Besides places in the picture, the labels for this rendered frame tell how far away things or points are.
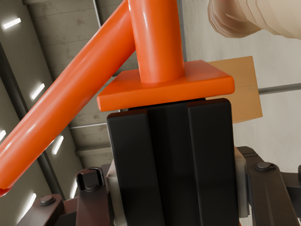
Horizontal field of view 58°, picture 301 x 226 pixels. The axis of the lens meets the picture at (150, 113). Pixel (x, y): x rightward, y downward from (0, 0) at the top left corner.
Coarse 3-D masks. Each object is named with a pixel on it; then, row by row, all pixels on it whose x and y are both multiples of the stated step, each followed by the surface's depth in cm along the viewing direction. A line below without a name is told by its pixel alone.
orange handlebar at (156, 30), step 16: (128, 0) 12; (144, 0) 11; (160, 0) 11; (176, 0) 12; (144, 16) 12; (160, 16) 12; (176, 16) 12; (144, 32) 12; (160, 32) 12; (176, 32) 12; (144, 48) 12; (160, 48) 12; (176, 48) 12; (144, 64) 12; (160, 64) 12; (176, 64) 12; (144, 80) 13; (160, 80) 12
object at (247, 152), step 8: (240, 152) 15; (248, 152) 14; (248, 160) 14; (256, 160) 13; (248, 168) 13; (248, 176) 12; (288, 176) 12; (296, 176) 11; (248, 184) 12; (288, 184) 11; (296, 184) 11; (248, 192) 12; (288, 192) 11; (296, 192) 11; (248, 200) 12; (296, 200) 11; (296, 208) 11
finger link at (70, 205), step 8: (104, 168) 15; (104, 176) 14; (72, 200) 12; (64, 208) 12; (72, 208) 12; (112, 208) 13; (64, 216) 11; (72, 216) 11; (112, 216) 13; (56, 224) 11; (64, 224) 11; (72, 224) 11; (112, 224) 12
